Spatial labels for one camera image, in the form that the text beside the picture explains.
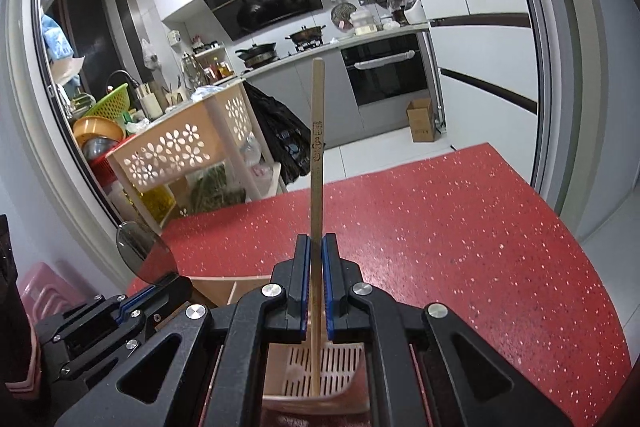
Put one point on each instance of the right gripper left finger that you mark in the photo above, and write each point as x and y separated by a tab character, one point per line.
243	333

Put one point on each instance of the black wok on stove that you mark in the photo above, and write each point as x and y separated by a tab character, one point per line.
307	34

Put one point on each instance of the steel bowl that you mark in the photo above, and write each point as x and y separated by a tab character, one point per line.
97	146

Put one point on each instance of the green plastic colander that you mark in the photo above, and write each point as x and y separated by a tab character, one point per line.
113	106

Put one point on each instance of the cardboard box on floor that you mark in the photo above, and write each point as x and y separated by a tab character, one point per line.
421	120

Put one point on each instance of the bamboo chopstick with print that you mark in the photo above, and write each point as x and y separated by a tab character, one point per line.
318	75

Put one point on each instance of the beige flower-pattern storage cart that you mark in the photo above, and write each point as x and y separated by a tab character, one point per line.
194	136

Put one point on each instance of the black pan on stove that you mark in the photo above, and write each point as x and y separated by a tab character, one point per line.
258	55

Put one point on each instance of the orange plastic basin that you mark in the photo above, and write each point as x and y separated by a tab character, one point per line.
90	127

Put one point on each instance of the dark spoon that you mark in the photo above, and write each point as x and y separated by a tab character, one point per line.
145	253

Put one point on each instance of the black built-in oven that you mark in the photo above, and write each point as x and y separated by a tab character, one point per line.
385	68

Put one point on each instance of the beige plastic utensil holder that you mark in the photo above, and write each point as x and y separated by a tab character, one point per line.
273	357

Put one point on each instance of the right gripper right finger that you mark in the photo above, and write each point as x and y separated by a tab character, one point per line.
394	336

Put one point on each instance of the pink plastic stool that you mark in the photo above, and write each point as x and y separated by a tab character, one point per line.
45	293

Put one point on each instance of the white refrigerator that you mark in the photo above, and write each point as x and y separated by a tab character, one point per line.
486	61

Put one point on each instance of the black plastic bag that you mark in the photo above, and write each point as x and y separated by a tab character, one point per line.
287	137

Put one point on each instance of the red plastic basket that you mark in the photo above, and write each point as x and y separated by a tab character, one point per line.
102	170

